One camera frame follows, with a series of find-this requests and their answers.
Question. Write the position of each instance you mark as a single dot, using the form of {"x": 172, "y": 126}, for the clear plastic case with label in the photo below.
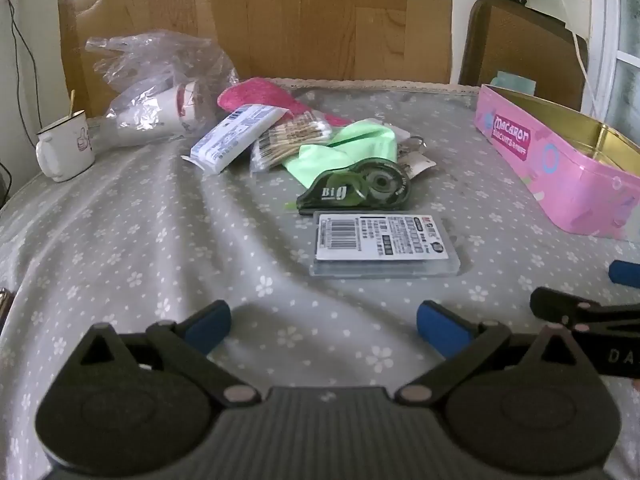
{"x": 380, "y": 240}

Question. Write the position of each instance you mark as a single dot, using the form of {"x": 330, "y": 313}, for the teal paper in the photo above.
{"x": 515, "y": 81}

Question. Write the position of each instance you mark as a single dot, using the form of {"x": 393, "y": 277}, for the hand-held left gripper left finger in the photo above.
{"x": 209, "y": 327}

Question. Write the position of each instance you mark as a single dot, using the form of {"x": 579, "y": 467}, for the white enamel mug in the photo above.
{"x": 65, "y": 152}

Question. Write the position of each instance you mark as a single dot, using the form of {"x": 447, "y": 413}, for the cotton swabs pack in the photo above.
{"x": 287, "y": 140}

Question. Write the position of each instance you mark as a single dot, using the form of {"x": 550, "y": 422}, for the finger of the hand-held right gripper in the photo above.
{"x": 625, "y": 274}
{"x": 555, "y": 305}

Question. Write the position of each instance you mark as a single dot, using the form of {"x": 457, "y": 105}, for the pink cloth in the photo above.
{"x": 250, "y": 91}

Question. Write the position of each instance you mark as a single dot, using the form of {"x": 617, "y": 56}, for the white window frame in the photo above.
{"x": 612, "y": 35}

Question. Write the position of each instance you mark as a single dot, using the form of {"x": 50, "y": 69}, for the white tissue pack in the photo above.
{"x": 230, "y": 137}

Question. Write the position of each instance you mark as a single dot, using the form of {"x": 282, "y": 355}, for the pink tin box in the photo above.
{"x": 550, "y": 170}

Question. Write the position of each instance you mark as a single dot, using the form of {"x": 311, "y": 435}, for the wooden headboard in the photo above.
{"x": 325, "y": 20}

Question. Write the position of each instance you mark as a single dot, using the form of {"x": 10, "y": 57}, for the light green cloth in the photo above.
{"x": 350, "y": 147}

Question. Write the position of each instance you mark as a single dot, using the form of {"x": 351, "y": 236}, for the white paper cups stack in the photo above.
{"x": 150, "y": 115}

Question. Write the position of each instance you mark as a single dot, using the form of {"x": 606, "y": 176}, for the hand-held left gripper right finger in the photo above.
{"x": 440, "y": 326}

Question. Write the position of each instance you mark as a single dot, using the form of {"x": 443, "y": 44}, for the green correction tape dispenser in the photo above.
{"x": 350, "y": 190}

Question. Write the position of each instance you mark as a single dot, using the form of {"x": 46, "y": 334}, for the grey floral bed sheet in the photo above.
{"x": 150, "y": 240}

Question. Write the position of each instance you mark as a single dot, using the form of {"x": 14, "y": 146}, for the clear plastic bag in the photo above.
{"x": 145, "y": 60}

